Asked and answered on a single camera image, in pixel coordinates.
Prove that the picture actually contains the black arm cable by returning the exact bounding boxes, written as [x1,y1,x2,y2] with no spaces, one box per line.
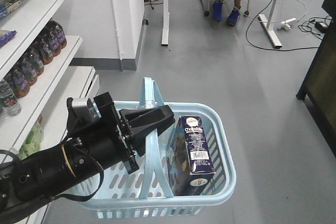
[0,140,104,201]

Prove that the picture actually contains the purple label tea bottle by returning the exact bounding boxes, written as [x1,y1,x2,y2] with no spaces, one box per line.
[48,19,67,49]

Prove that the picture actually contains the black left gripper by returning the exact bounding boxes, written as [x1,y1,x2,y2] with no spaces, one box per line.
[61,91,175,174]

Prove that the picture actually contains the dark wooden display stand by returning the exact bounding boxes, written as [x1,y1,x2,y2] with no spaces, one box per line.
[296,0,335,154]

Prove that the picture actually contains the white supermarket shelf unit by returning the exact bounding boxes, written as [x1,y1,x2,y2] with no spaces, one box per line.
[0,0,100,224]

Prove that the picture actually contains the dark blue Chocotello cookie box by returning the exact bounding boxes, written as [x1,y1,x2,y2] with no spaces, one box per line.
[166,115,215,196]

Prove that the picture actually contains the light blue shopping basket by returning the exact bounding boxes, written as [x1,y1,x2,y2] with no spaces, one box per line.
[68,77,237,220]

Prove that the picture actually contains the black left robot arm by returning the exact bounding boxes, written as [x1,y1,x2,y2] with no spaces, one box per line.
[1,93,175,223]

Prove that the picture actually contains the white desk leg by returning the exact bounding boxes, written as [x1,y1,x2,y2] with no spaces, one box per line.
[161,0,170,46]

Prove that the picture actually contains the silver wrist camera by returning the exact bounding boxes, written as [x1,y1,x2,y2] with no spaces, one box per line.
[66,98,101,122]

